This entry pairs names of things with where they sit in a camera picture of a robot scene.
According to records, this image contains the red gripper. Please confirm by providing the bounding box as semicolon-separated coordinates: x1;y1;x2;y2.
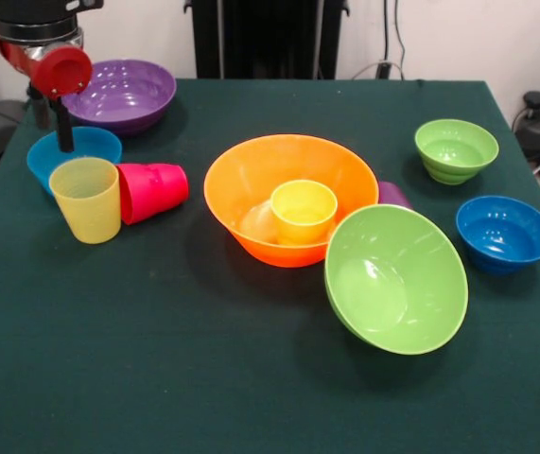
0;37;95;154

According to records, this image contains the translucent yellow-green cup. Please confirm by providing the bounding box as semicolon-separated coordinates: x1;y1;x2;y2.
48;157;122;246

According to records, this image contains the red cup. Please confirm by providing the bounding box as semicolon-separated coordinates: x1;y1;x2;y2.
116;162;191;227

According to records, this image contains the large orange bowl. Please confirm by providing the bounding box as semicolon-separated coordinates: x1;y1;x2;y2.
202;133;381;270

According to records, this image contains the yellow cup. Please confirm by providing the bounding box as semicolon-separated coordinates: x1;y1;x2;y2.
270;179;339;246

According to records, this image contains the purple cup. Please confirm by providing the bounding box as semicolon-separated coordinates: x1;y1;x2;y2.
376;181;415;212

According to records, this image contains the large green bowl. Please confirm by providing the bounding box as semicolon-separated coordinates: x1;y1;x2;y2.
323;203;470;357

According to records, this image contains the light blue bowl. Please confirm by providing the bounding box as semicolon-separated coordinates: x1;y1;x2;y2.
26;126;124;198

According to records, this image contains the large purple bowl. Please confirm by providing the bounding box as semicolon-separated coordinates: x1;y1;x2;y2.
61;58;178;139

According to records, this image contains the dark green table cloth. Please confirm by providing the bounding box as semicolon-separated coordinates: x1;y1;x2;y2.
0;76;540;454

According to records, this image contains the small green bowl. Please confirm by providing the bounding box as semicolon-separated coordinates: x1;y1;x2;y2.
413;118;500;187

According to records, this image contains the dark blue bowl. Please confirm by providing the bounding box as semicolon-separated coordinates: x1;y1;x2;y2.
455;195;540;277

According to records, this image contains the black hanging cable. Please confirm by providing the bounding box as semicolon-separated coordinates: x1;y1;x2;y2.
375;0;410;80

